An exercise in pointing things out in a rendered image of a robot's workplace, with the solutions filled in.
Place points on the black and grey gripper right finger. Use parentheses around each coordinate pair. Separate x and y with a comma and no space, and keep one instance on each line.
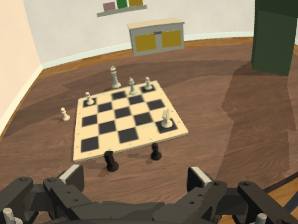
(201,202)

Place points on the chessboard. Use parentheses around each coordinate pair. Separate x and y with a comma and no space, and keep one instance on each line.
(118,121)

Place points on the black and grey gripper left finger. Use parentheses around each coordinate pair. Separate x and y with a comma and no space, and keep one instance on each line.
(65,197)

